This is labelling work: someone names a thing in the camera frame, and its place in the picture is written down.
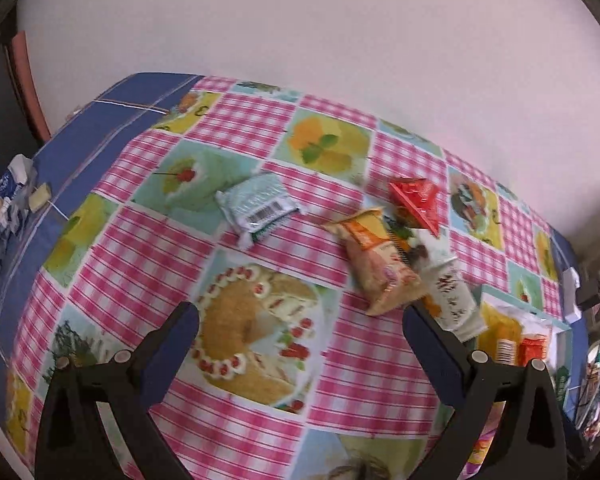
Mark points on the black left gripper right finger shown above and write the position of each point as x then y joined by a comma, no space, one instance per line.
529,442

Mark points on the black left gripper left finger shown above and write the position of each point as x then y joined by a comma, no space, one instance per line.
72,441

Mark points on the orange patterned snack packet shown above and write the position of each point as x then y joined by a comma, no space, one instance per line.
532,346

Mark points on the white peach cake packet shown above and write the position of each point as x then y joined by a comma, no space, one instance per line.
449,300

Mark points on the beige orange snack bag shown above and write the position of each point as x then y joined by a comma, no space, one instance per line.
386,280

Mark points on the bright red snack packet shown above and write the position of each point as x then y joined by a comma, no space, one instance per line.
416,201

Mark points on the silver green snack packet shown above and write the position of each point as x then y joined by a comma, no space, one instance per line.
257,206

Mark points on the yellow barcode snack packet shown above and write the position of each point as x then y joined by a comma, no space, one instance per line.
502,336

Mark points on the white tray green rim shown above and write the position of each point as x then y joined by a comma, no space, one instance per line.
523,304

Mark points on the black power adapter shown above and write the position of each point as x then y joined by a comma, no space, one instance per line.
588,295

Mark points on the white power strip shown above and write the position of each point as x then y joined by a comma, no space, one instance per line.
570,286

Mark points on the blue white crumpled packet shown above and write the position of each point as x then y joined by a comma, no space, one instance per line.
16,185

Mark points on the small cream eraser block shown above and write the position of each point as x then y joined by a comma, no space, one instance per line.
39,197

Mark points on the blue bed sheet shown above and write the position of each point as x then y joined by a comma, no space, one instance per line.
109,146

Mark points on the pink checkered tablecloth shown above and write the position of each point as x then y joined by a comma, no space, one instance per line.
288,377

